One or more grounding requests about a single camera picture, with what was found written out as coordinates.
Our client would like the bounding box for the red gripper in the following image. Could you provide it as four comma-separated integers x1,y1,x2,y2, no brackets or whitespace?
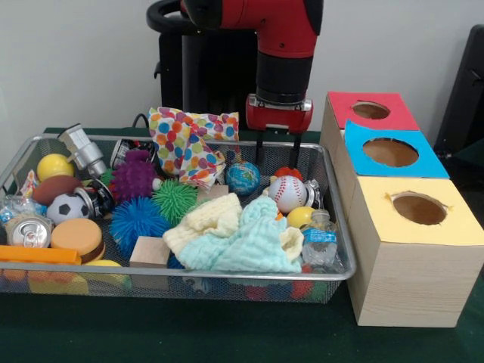
245,93,315,169

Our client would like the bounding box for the blue green globe ball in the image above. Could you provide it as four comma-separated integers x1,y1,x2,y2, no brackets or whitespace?
225,161,262,197

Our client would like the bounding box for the shallow mesh bin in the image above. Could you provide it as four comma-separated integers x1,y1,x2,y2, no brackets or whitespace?
0,134,358,306

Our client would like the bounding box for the wooden three-hole box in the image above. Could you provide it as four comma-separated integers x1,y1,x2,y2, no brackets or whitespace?
319,92,484,328

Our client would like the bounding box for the white baseball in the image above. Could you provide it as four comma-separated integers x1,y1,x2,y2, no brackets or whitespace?
268,175,309,215

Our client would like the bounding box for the yellow ball with black band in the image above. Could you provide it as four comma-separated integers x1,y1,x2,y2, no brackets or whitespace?
286,206,317,230

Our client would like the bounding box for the pale yellow muslin cloth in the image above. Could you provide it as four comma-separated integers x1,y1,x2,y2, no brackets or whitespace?
162,192,306,262

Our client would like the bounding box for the teal muslin cloth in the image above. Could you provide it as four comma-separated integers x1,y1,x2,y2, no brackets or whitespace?
175,198,303,274

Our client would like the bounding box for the green spiky ball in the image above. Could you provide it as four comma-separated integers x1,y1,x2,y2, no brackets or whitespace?
152,179,200,228

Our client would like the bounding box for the purple knobbly toy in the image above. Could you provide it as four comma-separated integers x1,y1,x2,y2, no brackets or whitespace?
109,150,160,204

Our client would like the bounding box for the blue spiky ball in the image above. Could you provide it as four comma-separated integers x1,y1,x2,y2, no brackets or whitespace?
109,196,172,257

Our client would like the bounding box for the black upright panel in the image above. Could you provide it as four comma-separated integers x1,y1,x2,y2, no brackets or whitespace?
433,24,484,160

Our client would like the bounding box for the dark green side-table cloth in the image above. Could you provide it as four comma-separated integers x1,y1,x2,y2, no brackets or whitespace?
449,141,484,182

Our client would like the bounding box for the dark green table cloth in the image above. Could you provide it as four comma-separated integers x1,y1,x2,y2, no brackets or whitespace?
0,126,484,363

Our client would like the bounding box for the orange foam disc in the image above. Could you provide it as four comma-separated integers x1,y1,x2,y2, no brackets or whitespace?
50,217,106,264

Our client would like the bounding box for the plain yellow ball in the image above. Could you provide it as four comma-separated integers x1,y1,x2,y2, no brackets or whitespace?
36,154,76,182

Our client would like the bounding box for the brown toy football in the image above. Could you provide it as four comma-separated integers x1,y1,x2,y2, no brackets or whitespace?
32,175,83,207

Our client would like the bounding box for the orange toy brick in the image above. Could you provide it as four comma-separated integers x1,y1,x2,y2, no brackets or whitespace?
0,245,82,265

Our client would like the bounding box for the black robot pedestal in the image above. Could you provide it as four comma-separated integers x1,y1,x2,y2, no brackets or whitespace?
146,0,265,132

